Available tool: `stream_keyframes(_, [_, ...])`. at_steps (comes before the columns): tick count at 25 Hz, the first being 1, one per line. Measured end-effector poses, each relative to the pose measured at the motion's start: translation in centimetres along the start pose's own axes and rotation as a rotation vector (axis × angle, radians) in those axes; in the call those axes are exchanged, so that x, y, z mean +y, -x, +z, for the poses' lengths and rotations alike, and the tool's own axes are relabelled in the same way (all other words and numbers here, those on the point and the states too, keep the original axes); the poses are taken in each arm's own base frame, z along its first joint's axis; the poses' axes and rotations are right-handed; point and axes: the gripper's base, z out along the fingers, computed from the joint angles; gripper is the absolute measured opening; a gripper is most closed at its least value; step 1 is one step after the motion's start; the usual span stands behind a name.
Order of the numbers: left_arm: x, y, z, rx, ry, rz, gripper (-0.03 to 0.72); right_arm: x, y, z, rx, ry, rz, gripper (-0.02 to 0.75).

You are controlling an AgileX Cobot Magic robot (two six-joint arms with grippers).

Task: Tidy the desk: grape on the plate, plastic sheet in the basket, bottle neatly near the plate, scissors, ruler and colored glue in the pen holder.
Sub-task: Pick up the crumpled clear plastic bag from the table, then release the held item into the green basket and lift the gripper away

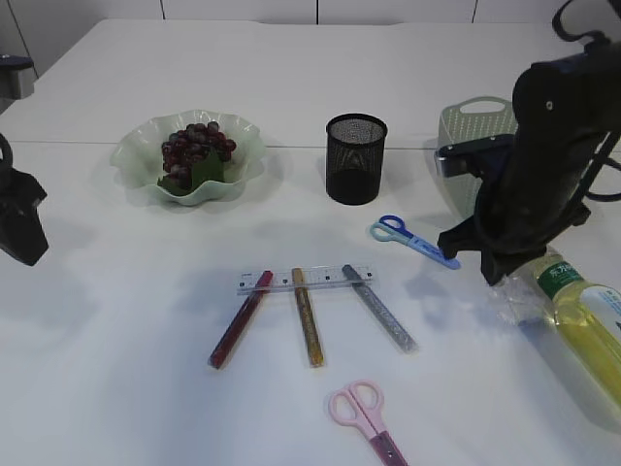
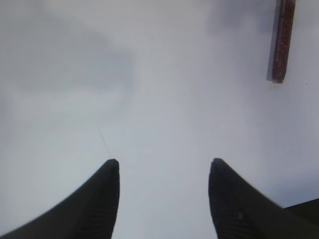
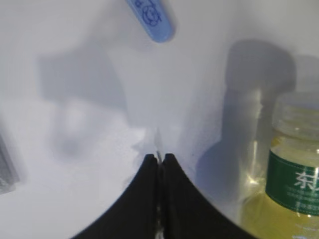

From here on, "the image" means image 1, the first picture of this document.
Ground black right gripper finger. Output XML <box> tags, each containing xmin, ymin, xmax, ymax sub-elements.
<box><xmin>480</xmin><ymin>249</ymin><xmax>534</xmax><ymax>286</ymax></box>
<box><xmin>437</xmin><ymin>217</ymin><xmax>484</xmax><ymax>259</ymax></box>

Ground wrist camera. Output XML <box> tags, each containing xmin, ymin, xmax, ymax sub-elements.
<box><xmin>434</xmin><ymin>134</ymin><xmax>514</xmax><ymax>181</ymax></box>
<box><xmin>0</xmin><ymin>53</ymin><xmax>35</xmax><ymax>101</ymax></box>

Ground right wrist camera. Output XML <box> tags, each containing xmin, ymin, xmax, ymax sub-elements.
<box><xmin>434</xmin><ymin>134</ymin><xmax>514</xmax><ymax>181</ymax></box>

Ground yellow tea bottle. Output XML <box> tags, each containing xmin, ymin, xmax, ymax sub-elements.
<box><xmin>526</xmin><ymin>246</ymin><xmax>621</xmax><ymax>410</ymax></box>

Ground pale green wavy glass plate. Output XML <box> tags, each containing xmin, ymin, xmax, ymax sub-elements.
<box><xmin>111</xmin><ymin>110</ymin><xmax>266</xmax><ymax>207</ymax></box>

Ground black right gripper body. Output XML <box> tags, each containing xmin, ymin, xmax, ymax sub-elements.
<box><xmin>474</xmin><ymin>60</ymin><xmax>620</xmax><ymax>255</ymax></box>

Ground pink scissors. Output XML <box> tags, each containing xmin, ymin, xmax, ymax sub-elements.
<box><xmin>328</xmin><ymin>380</ymin><xmax>409</xmax><ymax>466</ymax></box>

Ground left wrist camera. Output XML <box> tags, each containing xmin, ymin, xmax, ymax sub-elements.
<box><xmin>0</xmin><ymin>53</ymin><xmax>35</xmax><ymax>101</ymax></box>

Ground black mesh pen holder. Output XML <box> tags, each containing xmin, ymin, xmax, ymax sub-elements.
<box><xmin>325</xmin><ymin>113</ymin><xmax>388</xmax><ymax>206</ymax></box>

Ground clear plastic sheet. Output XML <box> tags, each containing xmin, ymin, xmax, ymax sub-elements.
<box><xmin>489</xmin><ymin>275</ymin><xmax>547</xmax><ymax>326</ymax></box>

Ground green woven plastic basket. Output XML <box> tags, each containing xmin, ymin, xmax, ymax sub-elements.
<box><xmin>436</xmin><ymin>96</ymin><xmax>517</xmax><ymax>220</ymax></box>

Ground blue scissors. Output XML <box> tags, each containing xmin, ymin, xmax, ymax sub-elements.
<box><xmin>370</xmin><ymin>215</ymin><xmax>461</xmax><ymax>270</ymax></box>

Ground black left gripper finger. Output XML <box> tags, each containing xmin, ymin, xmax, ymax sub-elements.
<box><xmin>1</xmin><ymin>205</ymin><xmax>49</xmax><ymax>266</ymax></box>

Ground clear plastic ruler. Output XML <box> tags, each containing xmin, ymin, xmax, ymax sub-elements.
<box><xmin>233</xmin><ymin>265</ymin><xmax>378</xmax><ymax>295</ymax></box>

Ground gold glitter pen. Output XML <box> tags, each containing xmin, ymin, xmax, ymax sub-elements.
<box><xmin>291</xmin><ymin>268</ymin><xmax>325</xmax><ymax>368</ymax></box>

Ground red grape bunch with leaves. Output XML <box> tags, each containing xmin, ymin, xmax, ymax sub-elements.
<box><xmin>157</xmin><ymin>120</ymin><xmax>237</xmax><ymax>196</ymax></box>

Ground silver glitter pen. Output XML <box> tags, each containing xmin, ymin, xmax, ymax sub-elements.
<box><xmin>342</xmin><ymin>264</ymin><xmax>418</xmax><ymax>353</ymax></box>

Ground red glitter pen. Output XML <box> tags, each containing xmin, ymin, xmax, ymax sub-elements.
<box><xmin>209</xmin><ymin>270</ymin><xmax>274</xmax><ymax>369</ymax></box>

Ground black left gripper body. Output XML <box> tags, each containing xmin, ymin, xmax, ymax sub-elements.
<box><xmin>1</xmin><ymin>135</ymin><xmax>48</xmax><ymax>228</ymax></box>

